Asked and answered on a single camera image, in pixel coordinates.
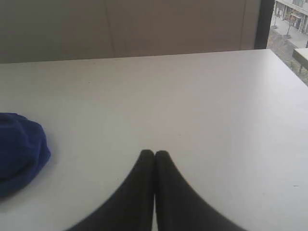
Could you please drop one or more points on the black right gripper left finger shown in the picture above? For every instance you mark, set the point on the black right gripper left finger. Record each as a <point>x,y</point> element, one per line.
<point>131,206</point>

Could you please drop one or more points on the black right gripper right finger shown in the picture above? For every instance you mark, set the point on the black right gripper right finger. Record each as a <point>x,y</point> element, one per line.
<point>178,206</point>

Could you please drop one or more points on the blue towel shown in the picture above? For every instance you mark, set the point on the blue towel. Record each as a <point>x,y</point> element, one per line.
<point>23,152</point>

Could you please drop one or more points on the grey ledge outside window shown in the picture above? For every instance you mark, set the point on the grey ledge outside window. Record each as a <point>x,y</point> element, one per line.
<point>301,56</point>

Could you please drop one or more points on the black window frame post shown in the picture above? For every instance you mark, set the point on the black window frame post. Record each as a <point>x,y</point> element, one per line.
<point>263,26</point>

